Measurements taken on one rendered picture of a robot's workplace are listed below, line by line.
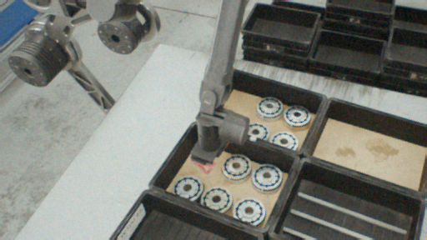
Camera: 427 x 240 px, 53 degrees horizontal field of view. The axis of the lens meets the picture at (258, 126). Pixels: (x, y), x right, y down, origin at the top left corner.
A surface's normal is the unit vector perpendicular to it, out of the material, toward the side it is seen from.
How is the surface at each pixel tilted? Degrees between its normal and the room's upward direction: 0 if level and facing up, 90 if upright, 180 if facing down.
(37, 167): 0
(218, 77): 56
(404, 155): 0
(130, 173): 0
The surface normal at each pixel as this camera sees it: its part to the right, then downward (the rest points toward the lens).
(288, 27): 0.00, -0.65
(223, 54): -0.19, 0.20
